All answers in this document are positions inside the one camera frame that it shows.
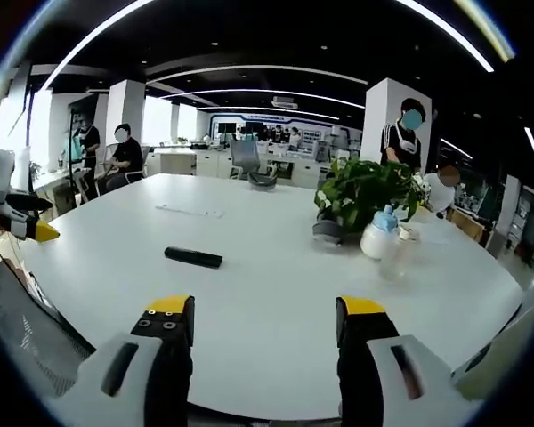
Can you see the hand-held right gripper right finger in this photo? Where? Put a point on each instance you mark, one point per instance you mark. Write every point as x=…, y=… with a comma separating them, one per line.
x=382, y=364

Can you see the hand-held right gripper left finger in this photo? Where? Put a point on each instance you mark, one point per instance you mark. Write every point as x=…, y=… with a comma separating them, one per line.
x=129, y=369

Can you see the black remote control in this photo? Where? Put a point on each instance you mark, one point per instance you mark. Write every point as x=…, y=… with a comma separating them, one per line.
x=193, y=257

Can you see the black mesh chair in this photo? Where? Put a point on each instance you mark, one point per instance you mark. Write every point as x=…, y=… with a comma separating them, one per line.
x=22, y=324

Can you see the clear plastic bottle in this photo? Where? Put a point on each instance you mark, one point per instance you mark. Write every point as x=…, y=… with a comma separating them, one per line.
x=394, y=258

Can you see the white bottle with blue cap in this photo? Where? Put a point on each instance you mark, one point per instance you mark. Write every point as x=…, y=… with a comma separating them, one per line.
x=379, y=236

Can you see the green potted plant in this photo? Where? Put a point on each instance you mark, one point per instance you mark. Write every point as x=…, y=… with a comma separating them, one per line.
x=365, y=191

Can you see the grey round basket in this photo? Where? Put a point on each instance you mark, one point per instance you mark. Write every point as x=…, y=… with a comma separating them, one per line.
x=261, y=179

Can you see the grey mesh office chair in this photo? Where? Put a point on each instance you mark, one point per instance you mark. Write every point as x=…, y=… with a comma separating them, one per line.
x=245, y=158

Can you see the white office desk row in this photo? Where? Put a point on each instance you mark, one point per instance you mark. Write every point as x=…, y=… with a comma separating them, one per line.
x=249, y=162

